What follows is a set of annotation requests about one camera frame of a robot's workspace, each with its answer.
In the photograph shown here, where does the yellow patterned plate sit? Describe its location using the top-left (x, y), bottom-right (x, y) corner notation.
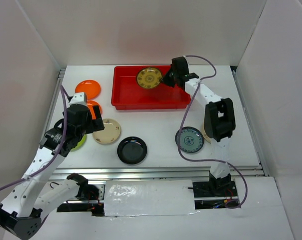
top-left (136, 67), bottom-right (162, 89)

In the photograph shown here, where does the black plate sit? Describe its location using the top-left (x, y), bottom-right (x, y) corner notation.
top-left (117, 136), bottom-right (148, 165)

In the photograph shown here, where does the blue floral plate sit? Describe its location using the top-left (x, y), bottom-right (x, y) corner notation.
top-left (175, 126), bottom-right (204, 154)

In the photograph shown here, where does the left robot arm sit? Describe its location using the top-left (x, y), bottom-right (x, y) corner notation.
top-left (0, 104), bottom-right (104, 240)

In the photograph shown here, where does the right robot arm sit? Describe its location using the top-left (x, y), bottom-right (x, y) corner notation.
top-left (161, 55), bottom-right (236, 196)

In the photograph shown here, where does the red plastic bin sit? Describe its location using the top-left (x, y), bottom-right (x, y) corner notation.
top-left (111, 65), bottom-right (190, 110)

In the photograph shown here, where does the near orange plate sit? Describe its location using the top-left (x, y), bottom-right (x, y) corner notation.
top-left (87, 100), bottom-right (103, 119)

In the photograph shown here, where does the orange plate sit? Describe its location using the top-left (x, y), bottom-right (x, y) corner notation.
top-left (87, 100), bottom-right (103, 119)
top-left (75, 79), bottom-right (101, 100)

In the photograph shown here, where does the left cream plate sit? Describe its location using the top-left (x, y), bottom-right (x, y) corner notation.
top-left (92, 118), bottom-right (121, 145)

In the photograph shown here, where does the cream plate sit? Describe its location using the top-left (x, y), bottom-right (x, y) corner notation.
top-left (92, 118), bottom-right (121, 145)
top-left (200, 124), bottom-right (211, 143)

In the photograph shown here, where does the far orange plate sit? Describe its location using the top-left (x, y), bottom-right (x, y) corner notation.
top-left (75, 79), bottom-right (101, 100)

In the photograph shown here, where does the green plate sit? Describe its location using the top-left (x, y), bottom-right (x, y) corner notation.
top-left (71, 135), bottom-right (87, 152)

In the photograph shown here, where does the right cream plate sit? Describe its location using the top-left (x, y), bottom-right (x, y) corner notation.
top-left (200, 124), bottom-right (211, 143)

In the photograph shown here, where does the white foil cover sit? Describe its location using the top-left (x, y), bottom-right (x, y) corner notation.
top-left (104, 180), bottom-right (196, 217)

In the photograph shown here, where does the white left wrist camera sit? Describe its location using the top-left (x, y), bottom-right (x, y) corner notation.
top-left (68, 92), bottom-right (87, 106)

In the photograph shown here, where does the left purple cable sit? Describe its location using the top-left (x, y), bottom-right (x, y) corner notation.
top-left (0, 84), bottom-right (74, 200)

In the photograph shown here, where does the aluminium rail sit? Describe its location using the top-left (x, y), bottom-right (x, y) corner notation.
top-left (48, 166), bottom-right (264, 181)

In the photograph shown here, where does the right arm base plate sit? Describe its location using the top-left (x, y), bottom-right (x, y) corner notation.
top-left (192, 181), bottom-right (238, 198)

